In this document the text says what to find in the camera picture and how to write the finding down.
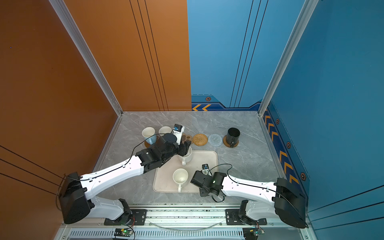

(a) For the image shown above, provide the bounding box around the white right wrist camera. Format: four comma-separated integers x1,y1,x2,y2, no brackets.
202,164,210,175

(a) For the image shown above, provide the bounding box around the plain white mug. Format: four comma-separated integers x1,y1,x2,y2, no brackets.
173,169,189,193

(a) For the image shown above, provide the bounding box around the white mug blue handle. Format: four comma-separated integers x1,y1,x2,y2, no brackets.
142,127,157,145

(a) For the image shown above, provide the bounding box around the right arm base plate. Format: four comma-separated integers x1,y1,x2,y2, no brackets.
225,209,268,226

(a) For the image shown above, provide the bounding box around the light blue woven coaster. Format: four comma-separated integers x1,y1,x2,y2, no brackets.
208,134,223,147

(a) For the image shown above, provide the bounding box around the white serving tray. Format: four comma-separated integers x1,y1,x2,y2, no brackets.
153,151,219,194

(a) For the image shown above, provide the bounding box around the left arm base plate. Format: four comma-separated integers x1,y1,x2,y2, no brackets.
104,209,147,227

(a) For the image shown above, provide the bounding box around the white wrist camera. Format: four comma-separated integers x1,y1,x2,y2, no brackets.
172,124,185,145
202,164,210,175

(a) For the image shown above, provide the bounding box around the aluminium front rail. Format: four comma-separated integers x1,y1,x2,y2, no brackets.
55,204,317,240

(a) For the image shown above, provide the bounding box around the woven rattan round coaster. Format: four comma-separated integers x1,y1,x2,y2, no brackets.
193,134,208,147

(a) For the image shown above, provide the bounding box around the aluminium corner post left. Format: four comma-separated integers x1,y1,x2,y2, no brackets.
47,0,124,117

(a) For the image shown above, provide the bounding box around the aluminium corner post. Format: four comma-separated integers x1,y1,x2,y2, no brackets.
258,0,319,117
47,0,124,117

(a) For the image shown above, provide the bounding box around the black mug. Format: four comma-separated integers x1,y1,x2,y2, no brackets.
225,128,241,148

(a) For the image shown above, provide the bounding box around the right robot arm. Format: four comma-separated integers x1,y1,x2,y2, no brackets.
191,171,307,229

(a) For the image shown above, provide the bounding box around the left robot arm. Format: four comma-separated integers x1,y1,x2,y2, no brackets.
58,134,192,225

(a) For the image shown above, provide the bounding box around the scratched brown wooden round coaster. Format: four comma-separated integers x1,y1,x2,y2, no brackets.
144,139,152,148

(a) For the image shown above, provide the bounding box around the cork paw print coaster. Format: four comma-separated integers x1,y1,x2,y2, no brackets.
182,134,193,143

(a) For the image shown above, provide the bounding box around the plain brown wooden round coaster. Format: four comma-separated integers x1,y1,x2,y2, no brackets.
223,136,240,148

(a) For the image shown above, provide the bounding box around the left green circuit board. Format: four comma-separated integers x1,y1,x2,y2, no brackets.
113,228,135,240

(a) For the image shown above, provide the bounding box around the aluminium corner post right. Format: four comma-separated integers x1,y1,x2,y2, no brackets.
258,0,319,117

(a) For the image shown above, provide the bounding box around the right circuit board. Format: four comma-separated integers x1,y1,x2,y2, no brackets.
243,228,265,240

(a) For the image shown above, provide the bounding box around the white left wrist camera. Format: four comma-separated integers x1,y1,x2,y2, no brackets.
172,124,185,145

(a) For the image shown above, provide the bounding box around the white speckled mug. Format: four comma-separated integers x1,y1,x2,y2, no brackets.
179,147,193,166

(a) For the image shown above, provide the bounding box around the white mug purple handle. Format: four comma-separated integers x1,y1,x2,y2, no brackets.
159,126,173,136

